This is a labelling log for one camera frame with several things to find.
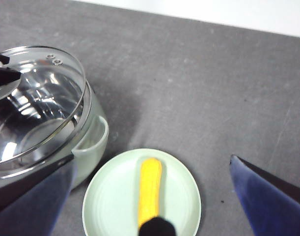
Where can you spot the glass lid with green knob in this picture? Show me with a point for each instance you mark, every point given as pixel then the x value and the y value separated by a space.
pixel 54 81

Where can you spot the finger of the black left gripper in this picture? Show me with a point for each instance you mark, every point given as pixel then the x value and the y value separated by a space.
pixel 5 76
pixel 0 58

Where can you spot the green electric steamer pot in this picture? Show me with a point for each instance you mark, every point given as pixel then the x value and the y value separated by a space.
pixel 95 145

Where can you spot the yellow corn cob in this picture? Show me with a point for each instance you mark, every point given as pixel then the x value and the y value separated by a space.
pixel 149 186

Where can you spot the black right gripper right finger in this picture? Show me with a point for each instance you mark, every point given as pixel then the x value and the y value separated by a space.
pixel 275 204

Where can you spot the green round plate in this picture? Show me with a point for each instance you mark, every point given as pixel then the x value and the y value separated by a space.
pixel 110 196

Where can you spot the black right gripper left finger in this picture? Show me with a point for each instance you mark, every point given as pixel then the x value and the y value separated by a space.
pixel 29 204

